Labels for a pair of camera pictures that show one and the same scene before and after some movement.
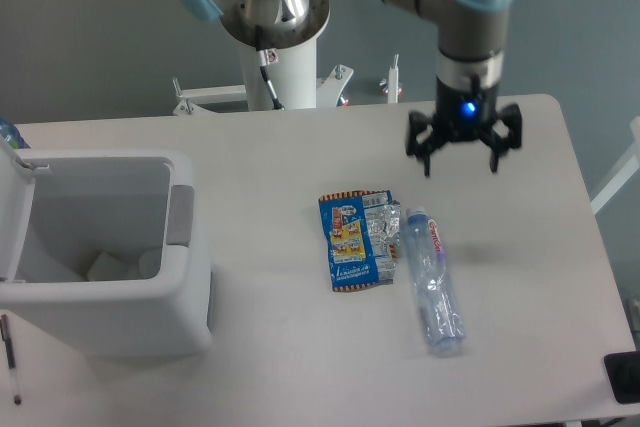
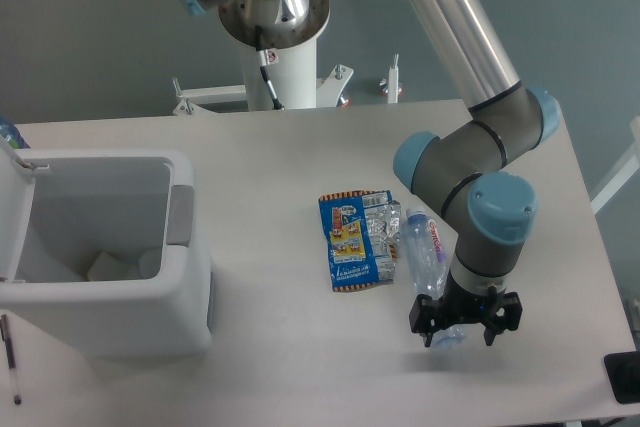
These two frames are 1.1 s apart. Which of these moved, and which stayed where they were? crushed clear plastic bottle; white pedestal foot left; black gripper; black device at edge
Moved: black gripper
Stayed: black device at edge; crushed clear plastic bottle; white pedestal foot left
